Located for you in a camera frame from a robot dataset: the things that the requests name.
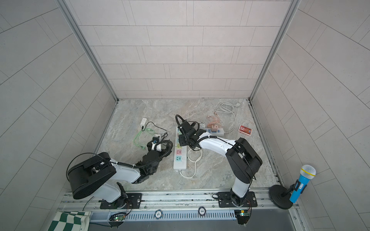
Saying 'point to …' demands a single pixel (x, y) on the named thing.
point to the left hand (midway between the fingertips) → (167, 138)
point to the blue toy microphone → (307, 172)
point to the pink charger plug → (214, 128)
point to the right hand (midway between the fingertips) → (181, 140)
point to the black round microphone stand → (279, 196)
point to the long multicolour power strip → (179, 153)
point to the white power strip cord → (192, 161)
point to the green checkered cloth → (71, 221)
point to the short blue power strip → (220, 131)
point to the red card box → (245, 130)
